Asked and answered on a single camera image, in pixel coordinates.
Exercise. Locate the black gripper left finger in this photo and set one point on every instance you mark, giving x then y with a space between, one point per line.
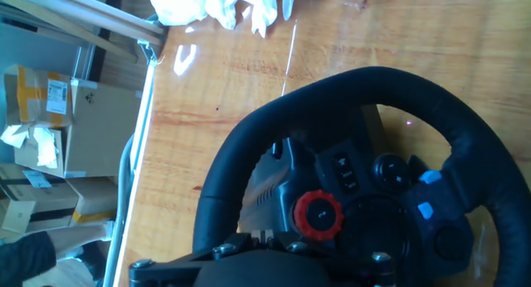
174 274

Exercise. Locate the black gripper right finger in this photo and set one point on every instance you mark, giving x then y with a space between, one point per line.
361 272

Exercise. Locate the black racing steering wheel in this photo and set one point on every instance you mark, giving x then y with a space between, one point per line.
373 86

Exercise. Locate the grey metal tube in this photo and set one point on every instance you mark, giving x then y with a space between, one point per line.
123 183

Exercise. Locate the flat cardboard box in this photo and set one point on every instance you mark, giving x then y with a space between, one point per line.
93 196

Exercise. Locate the cardboard box black tape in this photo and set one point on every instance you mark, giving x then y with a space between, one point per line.
50 200

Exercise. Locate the bystander black trouser leg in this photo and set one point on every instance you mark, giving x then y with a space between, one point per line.
25 258

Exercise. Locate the small cardboard box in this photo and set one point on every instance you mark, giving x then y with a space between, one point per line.
16 215

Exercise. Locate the white paper scrap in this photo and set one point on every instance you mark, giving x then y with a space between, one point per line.
45 148
14 135

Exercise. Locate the cardboard box with paper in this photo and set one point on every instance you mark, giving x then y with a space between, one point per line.
22 160

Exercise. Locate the orange wooden board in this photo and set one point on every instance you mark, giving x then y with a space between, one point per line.
249 71

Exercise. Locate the cardboard box yellow tape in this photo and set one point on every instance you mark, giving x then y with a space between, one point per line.
29 92

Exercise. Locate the white crumpled plastic sheet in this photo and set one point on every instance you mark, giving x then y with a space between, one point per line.
195 5

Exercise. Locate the aluminium frame beam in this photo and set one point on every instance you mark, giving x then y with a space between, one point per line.
103 17

